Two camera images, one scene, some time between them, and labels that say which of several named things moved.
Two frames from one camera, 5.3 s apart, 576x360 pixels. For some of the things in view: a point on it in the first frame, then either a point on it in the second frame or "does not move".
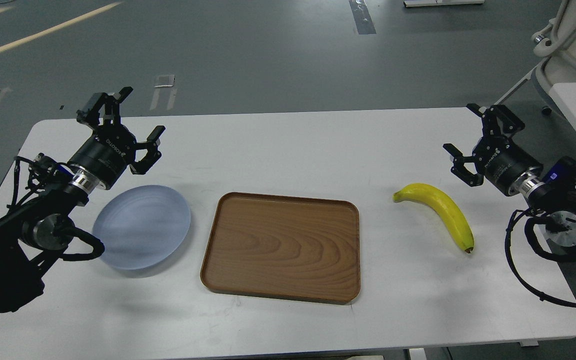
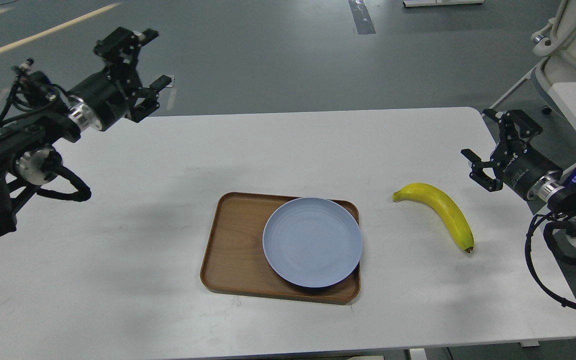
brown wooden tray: (284, 246) does not move
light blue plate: (141, 226) to (312, 242)
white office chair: (575, 46) does not move
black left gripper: (110, 151) to (103, 100)
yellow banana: (444, 206) does not move
